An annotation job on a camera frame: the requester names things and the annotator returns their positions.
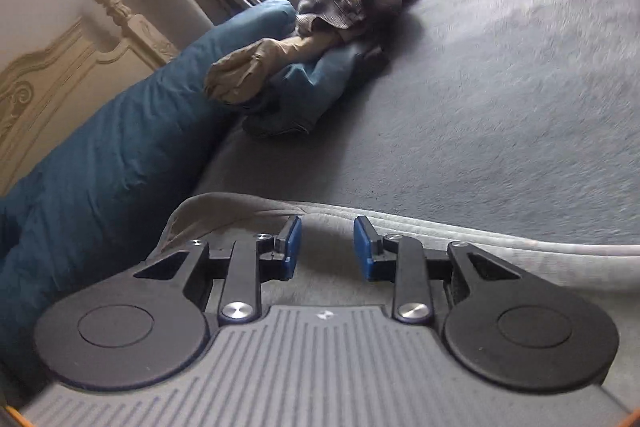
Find cream headboard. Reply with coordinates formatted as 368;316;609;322
1;0;179;194

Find blue pillow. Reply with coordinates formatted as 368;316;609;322
1;0;295;387

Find grey sweatpants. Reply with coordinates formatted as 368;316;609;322
152;193;639;306

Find blue jeans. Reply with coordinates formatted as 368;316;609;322
241;40;390;136

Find khaki garment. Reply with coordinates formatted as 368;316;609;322
204;31;343;105

